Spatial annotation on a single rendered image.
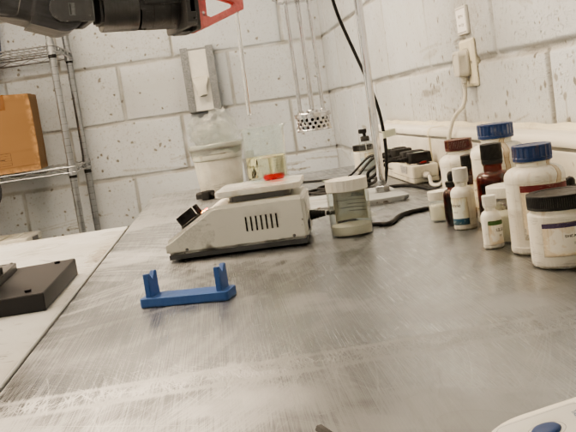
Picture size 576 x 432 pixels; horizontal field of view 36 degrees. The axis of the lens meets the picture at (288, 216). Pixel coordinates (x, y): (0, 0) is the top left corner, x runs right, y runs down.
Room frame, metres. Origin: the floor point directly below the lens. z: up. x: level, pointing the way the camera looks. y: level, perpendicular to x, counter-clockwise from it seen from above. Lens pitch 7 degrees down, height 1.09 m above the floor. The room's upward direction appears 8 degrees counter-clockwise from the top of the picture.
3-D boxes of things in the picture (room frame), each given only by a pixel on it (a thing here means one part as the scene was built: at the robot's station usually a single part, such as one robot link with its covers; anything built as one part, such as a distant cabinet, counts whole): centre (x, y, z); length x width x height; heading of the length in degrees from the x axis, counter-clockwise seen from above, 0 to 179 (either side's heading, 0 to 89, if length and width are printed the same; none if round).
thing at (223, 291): (0.94, 0.12, 0.92); 0.10 x 0.03 x 0.04; 76
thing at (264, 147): (1.28, 0.02, 1.03); 0.07 x 0.06 x 0.08; 91
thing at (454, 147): (1.29, -0.26, 0.95); 0.06 x 0.06 x 0.11
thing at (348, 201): (1.24, -0.09, 0.94); 0.06 x 0.06 x 0.08
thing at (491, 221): (0.99, -0.23, 0.93); 0.02 x 0.02 x 0.06
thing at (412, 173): (1.96, -0.27, 0.92); 0.40 x 0.06 x 0.04; 4
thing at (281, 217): (1.27, 0.06, 0.94); 0.22 x 0.13 x 0.08; 85
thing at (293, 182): (1.27, 0.03, 0.98); 0.12 x 0.12 x 0.01; 85
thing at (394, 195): (1.63, -0.06, 0.91); 0.30 x 0.20 x 0.01; 94
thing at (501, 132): (1.18, -0.29, 0.96); 0.07 x 0.07 x 0.13
